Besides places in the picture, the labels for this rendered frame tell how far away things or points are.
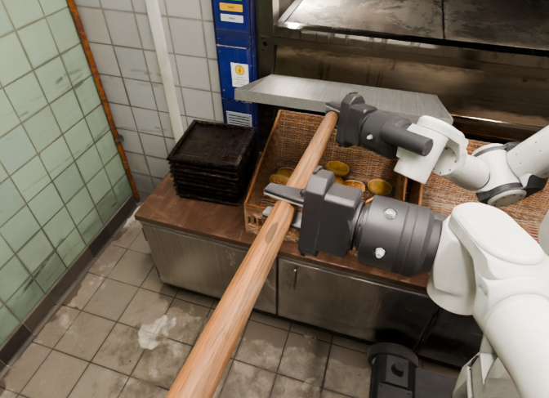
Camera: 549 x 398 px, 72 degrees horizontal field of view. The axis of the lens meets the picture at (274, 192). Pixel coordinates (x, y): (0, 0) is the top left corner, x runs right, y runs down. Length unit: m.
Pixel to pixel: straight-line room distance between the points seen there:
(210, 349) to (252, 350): 1.55
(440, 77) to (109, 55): 1.41
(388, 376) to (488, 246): 1.26
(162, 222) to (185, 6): 0.85
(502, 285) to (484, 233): 0.06
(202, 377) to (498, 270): 0.28
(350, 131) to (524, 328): 0.58
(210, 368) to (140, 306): 1.77
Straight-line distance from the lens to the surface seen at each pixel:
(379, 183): 1.64
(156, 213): 1.62
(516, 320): 0.40
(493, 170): 0.97
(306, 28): 1.53
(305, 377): 1.82
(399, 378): 1.66
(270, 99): 1.02
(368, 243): 0.46
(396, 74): 1.55
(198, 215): 1.57
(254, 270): 0.38
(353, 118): 0.86
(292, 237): 1.43
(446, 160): 0.86
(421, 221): 0.46
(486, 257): 0.41
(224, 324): 0.33
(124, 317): 2.06
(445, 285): 0.49
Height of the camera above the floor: 1.69
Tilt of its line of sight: 43 degrees down
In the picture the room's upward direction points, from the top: straight up
